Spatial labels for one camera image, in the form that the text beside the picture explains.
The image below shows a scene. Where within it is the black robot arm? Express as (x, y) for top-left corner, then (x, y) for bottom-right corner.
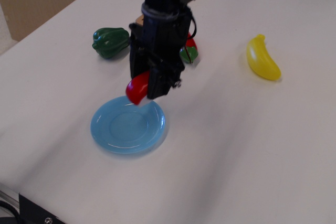
(126, 0), (196, 105)

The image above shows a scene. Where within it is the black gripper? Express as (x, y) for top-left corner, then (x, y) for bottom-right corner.
(129, 11), (192, 100)

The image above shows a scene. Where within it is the wooden toy spatula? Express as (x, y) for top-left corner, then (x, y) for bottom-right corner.
(135, 14), (144, 26)

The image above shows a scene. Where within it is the green toy bell pepper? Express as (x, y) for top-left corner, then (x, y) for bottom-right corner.
(92, 27), (130, 59)

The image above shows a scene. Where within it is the aluminium frame rail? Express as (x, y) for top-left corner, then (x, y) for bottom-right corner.
(0, 183), (19, 212)

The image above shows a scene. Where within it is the blue plate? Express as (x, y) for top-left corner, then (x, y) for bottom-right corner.
(90, 96), (165, 154)

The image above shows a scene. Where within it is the yellow toy banana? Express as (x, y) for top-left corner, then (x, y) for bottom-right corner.
(246, 34), (281, 81)

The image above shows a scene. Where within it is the black corner bracket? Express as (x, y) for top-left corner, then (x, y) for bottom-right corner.
(18, 194), (65, 224)

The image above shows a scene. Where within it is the red and green toy chili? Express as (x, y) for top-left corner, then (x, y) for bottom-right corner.
(180, 33), (198, 64)

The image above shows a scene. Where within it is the black cable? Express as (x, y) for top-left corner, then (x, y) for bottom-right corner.
(0, 200), (22, 224)

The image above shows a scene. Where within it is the red and white toy sushi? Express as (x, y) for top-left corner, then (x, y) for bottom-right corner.
(125, 71), (152, 106)

